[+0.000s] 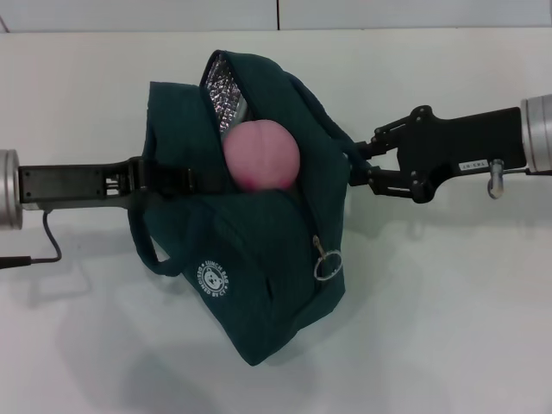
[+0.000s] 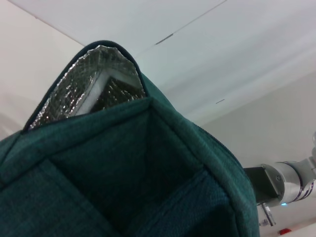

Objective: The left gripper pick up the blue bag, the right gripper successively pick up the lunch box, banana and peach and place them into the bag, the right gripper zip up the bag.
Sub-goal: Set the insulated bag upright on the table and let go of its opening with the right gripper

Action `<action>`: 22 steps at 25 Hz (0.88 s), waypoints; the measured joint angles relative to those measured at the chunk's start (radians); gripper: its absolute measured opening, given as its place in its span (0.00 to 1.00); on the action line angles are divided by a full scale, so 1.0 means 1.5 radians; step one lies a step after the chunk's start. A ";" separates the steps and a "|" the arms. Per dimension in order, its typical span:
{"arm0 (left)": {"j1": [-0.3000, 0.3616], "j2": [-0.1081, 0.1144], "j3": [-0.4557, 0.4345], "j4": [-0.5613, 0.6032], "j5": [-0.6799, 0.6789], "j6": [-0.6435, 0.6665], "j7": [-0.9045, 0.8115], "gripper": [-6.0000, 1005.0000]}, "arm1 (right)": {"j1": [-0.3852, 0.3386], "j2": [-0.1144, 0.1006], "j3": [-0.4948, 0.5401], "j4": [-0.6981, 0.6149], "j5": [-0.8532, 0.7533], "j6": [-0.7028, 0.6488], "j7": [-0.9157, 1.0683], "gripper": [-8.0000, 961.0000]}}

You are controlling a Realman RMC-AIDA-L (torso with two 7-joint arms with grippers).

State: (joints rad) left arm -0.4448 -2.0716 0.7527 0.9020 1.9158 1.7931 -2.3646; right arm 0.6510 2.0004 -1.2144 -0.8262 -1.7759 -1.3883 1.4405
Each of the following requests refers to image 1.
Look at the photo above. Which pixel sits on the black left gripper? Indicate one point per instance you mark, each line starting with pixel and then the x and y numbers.
pixel 64 185

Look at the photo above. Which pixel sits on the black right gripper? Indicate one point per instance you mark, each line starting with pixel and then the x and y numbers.
pixel 466 142

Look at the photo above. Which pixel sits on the pink peach bun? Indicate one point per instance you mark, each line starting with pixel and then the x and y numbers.
pixel 259 155

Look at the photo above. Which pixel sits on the dark teal lunch bag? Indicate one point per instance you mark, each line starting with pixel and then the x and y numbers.
pixel 259 259

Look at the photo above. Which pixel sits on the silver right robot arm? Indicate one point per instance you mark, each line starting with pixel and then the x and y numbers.
pixel 539 133

